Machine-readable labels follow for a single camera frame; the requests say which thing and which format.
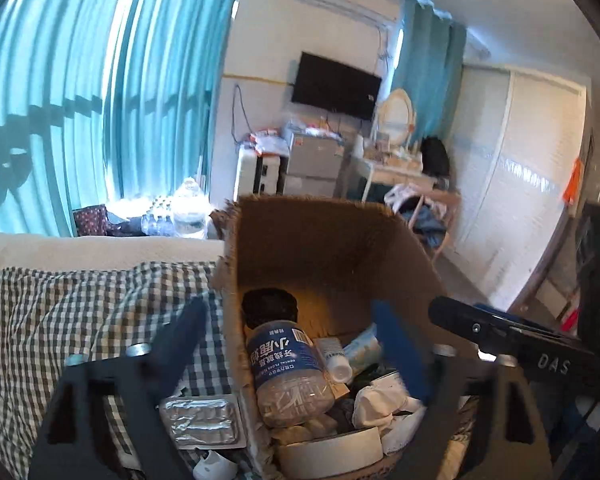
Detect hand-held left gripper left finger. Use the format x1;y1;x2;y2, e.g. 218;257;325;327
27;296;208;480

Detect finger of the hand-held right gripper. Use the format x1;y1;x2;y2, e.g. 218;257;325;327
428;296;528;356
472;301;563;338

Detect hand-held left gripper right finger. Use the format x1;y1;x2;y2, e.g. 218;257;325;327
372;299;553;480

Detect blue and white tissue pack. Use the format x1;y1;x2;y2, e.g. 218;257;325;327
341;324;383;371

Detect small white tube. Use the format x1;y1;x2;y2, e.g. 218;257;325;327
314;337;353;383

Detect silver blister pack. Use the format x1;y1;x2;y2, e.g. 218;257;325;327
159;394;247;450

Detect clear jar with blue label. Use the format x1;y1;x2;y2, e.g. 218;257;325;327
245;319;336;428

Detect brown cardboard box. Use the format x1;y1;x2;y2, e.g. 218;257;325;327
212;192;481;480

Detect white tape roll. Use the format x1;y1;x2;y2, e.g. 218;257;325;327
277;427;385;480

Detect checkered blanket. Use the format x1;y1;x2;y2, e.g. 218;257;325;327
0;260;261;480

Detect wooden chair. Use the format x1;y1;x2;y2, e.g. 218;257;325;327
410;187;463;261

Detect pack of water bottles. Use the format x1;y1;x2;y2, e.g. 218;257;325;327
140;195;176;236

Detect white wardrobe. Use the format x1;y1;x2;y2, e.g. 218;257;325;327
450;65;593;306

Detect pile of clothes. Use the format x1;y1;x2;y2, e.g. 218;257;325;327
384;184;448;248

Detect large clear water jug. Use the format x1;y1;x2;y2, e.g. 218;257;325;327
171;177;208;240

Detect dark floral bag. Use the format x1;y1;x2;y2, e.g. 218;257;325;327
72;203;111;237

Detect orange cloth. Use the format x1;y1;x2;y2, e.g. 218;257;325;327
561;157;585;206

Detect white dressing table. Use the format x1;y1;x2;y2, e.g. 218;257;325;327
347;152;426;201

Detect black bag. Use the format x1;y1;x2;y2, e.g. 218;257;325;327
419;136;451;178

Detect white floor appliance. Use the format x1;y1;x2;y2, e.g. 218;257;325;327
234;147;288;201

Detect grey cabinet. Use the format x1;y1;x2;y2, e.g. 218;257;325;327
282;130;346;198

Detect white oval mirror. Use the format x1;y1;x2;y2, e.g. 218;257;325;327
375;88;416;153

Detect pile of red-white papers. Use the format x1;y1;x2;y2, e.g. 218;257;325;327
247;130;291;157

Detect narrow teal curtain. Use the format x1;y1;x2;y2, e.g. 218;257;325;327
389;0;468;136

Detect teal window curtain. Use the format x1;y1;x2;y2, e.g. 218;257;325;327
0;0;246;238

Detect hanging wall cables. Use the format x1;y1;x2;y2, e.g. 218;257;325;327
231;82;253;143

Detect black wall television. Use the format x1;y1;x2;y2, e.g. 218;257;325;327
292;51;383;122

